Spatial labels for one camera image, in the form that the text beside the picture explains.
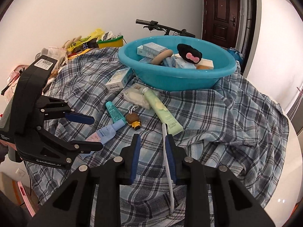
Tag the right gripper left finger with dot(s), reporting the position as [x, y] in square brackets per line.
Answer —
[89, 190]

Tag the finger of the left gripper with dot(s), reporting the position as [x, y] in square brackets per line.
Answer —
[48, 108]
[65, 146]

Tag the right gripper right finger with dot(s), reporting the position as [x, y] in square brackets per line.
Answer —
[233, 204]

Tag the white slim stick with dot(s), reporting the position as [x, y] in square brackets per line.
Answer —
[166, 163]

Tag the grey barcode box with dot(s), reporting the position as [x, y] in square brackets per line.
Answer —
[153, 48]

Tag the pale green box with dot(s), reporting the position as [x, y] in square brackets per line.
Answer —
[176, 62]

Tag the light blue hand cream tube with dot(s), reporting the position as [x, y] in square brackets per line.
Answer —
[106, 133]

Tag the teal small tube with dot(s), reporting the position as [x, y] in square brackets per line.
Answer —
[114, 113]

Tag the clear plastic bag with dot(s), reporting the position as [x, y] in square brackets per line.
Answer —
[59, 54]

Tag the beige plush toy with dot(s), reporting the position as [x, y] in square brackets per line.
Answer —
[70, 42]

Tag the white Raison box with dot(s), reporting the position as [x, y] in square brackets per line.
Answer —
[119, 79]

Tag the white wipes packet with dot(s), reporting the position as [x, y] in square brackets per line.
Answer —
[134, 95]

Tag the blue plaid cloth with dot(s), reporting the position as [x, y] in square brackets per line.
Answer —
[231, 124]

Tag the yellow plastic bag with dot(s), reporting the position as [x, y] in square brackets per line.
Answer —
[94, 35]

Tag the yellow green container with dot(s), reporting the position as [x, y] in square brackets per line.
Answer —
[116, 42]

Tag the green cream tube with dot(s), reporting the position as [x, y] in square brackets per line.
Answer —
[165, 116]

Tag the blue plastic basin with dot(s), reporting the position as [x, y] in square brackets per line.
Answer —
[175, 79]

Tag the black plush hair clip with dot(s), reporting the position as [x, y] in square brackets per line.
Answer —
[189, 54]

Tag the blue bag on floor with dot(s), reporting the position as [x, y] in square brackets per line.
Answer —
[236, 54]

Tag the dark wooden door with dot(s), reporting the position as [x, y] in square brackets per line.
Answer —
[221, 22]

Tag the brown haired doll keychain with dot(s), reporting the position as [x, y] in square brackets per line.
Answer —
[133, 120]

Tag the bicycle handlebar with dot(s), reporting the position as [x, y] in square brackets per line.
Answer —
[153, 25]

